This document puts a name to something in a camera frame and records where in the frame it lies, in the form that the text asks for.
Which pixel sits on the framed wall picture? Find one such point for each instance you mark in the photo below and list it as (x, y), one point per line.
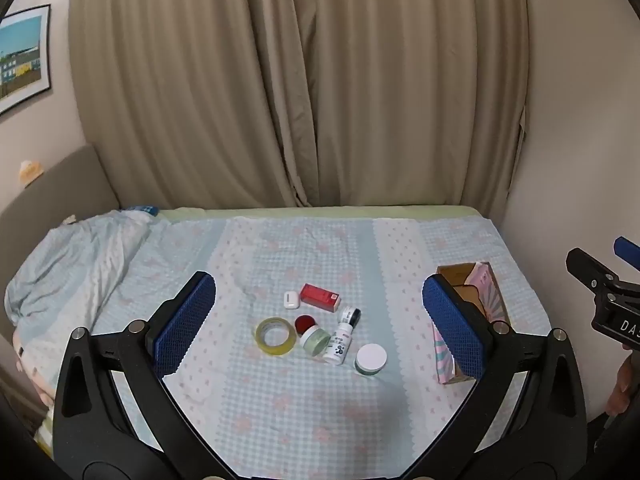
(22, 60)

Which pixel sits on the light blue crumpled blanket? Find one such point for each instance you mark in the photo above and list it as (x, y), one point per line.
(75, 260)

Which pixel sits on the small blue packet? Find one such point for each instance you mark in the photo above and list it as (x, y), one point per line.
(142, 208)

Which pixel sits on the white bottle with black cap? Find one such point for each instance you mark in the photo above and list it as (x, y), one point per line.
(340, 342)

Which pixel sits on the small red round puff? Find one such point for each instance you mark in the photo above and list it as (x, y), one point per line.
(303, 324)

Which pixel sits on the beige curtain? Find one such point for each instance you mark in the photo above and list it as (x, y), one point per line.
(300, 85)

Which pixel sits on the white earbuds case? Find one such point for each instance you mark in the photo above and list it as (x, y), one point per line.
(292, 299)

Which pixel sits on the checked floral bed sheet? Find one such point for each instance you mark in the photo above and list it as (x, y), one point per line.
(300, 410)

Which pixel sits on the pale pink pillow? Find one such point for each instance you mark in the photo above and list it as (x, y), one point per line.
(32, 370)

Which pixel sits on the pale green mattress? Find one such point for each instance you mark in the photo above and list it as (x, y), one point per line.
(300, 211)

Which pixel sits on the red rectangular box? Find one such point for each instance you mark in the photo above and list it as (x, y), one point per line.
(320, 297)

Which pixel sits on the grey padded headboard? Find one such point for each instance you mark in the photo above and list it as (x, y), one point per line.
(65, 185)

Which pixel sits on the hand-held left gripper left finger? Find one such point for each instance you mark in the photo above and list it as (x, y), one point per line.
(185, 325)

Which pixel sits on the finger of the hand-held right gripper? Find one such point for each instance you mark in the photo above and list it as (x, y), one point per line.
(627, 247)
(582, 262)

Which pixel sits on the cardboard box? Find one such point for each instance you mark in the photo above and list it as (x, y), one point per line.
(492, 290)

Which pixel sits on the person's right hand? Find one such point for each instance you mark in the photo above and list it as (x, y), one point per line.
(622, 385)

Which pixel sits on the clear packing tape roll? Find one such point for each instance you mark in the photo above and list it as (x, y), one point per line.
(262, 340)

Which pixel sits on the small green white-lidded jar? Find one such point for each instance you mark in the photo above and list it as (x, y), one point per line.
(314, 341)

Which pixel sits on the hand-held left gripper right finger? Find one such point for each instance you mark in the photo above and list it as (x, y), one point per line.
(452, 320)

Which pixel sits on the wide green white-lidded jar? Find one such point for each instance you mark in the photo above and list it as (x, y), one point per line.
(371, 357)

